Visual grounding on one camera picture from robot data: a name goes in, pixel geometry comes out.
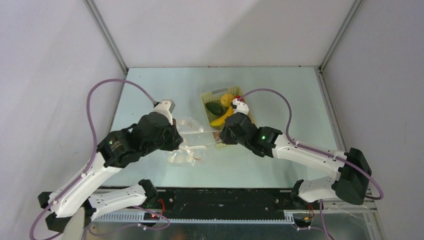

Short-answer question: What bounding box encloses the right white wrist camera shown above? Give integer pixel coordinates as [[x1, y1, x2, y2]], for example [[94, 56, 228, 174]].
[[230, 98, 249, 116]]

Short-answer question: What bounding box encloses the white perforated cable tray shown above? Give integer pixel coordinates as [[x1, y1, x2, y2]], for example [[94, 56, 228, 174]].
[[94, 211, 295, 224]]

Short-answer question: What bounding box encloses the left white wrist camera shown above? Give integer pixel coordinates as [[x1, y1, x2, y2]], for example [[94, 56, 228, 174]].
[[152, 99, 175, 125]]

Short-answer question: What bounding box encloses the small circuit board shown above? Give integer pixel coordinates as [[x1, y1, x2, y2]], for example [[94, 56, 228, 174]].
[[143, 212, 160, 221]]

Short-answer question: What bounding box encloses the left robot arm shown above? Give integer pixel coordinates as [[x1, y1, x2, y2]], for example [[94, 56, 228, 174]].
[[38, 111, 183, 233]]

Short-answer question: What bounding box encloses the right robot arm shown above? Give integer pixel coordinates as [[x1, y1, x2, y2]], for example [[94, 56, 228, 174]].
[[219, 112, 372, 209]]

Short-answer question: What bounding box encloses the yellow lemon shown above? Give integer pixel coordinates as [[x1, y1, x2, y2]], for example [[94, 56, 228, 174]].
[[220, 92, 235, 108]]

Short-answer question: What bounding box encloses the clear dotted zip bag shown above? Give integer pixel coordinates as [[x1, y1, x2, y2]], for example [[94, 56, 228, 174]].
[[167, 117, 217, 166]]

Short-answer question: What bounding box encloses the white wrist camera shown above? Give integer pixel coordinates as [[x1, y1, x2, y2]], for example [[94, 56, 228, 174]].
[[152, 99, 175, 125], [230, 98, 249, 116]]

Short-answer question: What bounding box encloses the yellow banana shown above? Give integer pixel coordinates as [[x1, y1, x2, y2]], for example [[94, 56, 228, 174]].
[[209, 106, 234, 128]]

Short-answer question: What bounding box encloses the green avocado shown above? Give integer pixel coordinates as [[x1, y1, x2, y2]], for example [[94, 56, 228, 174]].
[[205, 102, 224, 116]]

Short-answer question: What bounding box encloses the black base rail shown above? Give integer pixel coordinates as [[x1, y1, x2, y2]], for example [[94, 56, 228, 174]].
[[142, 187, 324, 221]]

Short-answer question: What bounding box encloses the red mango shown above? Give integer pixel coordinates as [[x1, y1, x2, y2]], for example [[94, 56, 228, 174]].
[[234, 95, 244, 102]]

